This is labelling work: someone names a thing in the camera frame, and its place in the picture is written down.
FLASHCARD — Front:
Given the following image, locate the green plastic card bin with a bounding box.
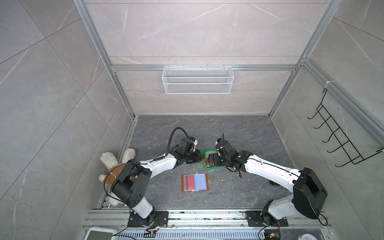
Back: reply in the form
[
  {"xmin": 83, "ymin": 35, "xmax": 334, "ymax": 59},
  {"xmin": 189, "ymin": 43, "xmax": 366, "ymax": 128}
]
[{"xmin": 202, "ymin": 149, "xmax": 224, "ymax": 170}]

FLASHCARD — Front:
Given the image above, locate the brown leather card holder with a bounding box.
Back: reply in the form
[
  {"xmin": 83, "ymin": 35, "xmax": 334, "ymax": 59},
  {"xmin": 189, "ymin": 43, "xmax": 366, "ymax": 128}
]
[{"xmin": 181, "ymin": 173, "xmax": 210, "ymax": 193}]

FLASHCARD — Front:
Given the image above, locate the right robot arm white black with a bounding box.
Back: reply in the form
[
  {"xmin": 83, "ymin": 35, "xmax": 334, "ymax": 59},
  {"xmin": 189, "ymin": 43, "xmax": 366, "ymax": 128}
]
[{"xmin": 215, "ymin": 138, "xmax": 328, "ymax": 226}]

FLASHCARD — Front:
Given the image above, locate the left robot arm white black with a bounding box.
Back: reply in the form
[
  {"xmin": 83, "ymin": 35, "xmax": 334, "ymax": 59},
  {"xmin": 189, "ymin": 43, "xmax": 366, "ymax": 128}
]
[{"xmin": 103, "ymin": 137, "xmax": 203, "ymax": 219}]

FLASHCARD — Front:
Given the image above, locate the stack of cards in bin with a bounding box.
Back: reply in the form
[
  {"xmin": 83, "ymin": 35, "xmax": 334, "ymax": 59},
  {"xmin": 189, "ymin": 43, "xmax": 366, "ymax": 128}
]
[{"xmin": 204, "ymin": 151, "xmax": 221, "ymax": 169}]

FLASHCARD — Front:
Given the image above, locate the white teddy bear brown shirt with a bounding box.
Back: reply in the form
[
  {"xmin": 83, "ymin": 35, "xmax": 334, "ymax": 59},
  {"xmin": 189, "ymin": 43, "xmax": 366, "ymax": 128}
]
[{"xmin": 98, "ymin": 148, "xmax": 137, "ymax": 208}]

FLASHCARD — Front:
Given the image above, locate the white tablet device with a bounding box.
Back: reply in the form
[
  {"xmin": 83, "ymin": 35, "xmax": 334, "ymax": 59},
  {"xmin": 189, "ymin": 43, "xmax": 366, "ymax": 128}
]
[{"xmin": 84, "ymin": 227, "xmax": 119, "ymax": 240}]

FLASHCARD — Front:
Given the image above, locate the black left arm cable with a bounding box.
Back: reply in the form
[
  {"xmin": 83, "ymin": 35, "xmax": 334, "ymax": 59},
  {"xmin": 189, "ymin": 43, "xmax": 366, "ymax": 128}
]
[{"xmin": 165, "ymin": 126, "xmax": 191, "ymax": 155}]

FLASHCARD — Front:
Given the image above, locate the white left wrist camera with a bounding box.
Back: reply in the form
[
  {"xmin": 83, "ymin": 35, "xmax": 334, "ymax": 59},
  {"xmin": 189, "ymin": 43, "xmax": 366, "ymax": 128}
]
[{"xmin": 190, "ymin": 137, "xmax": 198, "ymax": 152}]

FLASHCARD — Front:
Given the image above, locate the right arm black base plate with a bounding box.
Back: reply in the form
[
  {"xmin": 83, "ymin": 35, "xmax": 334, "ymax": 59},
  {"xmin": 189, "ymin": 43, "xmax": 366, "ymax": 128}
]
[{"xmin": 245, "ymin": 211, "xmax": 289, "ymax": 227}]

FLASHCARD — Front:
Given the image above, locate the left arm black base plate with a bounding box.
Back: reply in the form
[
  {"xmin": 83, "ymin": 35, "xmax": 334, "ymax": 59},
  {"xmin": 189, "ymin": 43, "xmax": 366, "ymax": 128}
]
[{"xmin": 127, "ymin": 211, "xmax": 169, "ymax": 228}]

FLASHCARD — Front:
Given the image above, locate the white wire mesh basket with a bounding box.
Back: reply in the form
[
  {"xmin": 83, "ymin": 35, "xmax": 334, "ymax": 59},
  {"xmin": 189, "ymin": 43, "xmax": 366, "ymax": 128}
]
[{"xmin": 162, "ymin": 67, "xmax": 234, "ymax": 95}]

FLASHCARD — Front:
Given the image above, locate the aluminium front rail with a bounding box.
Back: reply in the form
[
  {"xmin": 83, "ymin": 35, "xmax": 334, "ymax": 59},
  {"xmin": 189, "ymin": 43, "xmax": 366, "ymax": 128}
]
[{"xmin": 82, "ymin": 209, "xmax": 332, "ymax": 230}]

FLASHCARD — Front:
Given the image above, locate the black wire hook rack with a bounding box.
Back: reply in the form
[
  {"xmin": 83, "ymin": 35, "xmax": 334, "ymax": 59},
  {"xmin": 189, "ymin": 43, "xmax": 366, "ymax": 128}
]
[{"xmin": 307, "ymin": 89, "xmax": 384, "ymax": 168}]

